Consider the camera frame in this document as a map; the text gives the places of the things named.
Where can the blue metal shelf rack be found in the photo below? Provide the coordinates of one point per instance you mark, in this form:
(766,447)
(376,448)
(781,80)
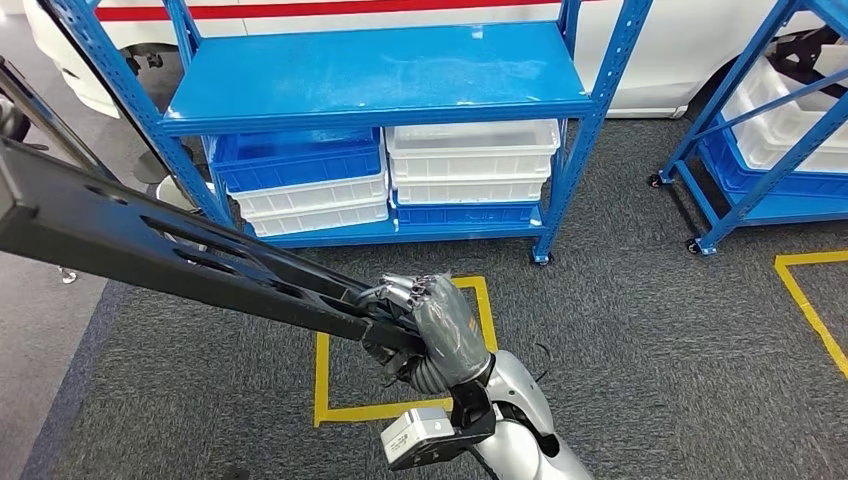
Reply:
(722,227)
(364,73)

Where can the white car red stripe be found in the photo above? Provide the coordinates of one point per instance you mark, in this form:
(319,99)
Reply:
(662,53)

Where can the white plastic bin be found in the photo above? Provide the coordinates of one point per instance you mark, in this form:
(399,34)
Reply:
(775,132)
(311,197)
(470,166)
(470,191)
(318,222)

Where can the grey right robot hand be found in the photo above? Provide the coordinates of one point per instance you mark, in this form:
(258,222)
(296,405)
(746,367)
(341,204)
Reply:
(450,324)

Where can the stanchion with dark base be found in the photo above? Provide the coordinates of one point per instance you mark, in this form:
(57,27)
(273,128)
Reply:
(162,166)

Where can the blue plastic bin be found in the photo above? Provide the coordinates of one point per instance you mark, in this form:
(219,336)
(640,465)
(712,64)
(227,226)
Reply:
(298,172)
(735,169)
(464,215)

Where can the black camera bracket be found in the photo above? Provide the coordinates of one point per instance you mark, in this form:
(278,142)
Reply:
(474,411)

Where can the black plastic plate frame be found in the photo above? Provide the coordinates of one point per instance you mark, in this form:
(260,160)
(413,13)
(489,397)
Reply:
(79,218)

